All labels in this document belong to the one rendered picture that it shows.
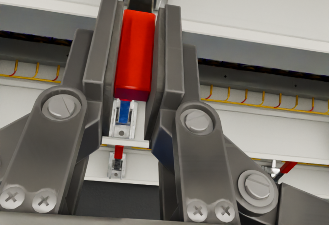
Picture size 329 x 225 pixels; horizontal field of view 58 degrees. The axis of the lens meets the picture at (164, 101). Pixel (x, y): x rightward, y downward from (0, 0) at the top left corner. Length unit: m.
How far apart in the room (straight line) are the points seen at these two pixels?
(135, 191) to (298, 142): 0.34
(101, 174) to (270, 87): 0.30
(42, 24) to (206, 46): 0.09
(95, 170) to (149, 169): 0.09
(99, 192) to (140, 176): 0.12
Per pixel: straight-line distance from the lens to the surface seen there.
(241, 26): 0.17
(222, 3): 0.17
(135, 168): 0.51
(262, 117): 0.36
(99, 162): 0.51
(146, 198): 0.61
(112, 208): 0.60
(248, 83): 0.34
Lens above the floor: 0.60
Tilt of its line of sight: 61 degrees down
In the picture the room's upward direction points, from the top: 21 degrees clockwise
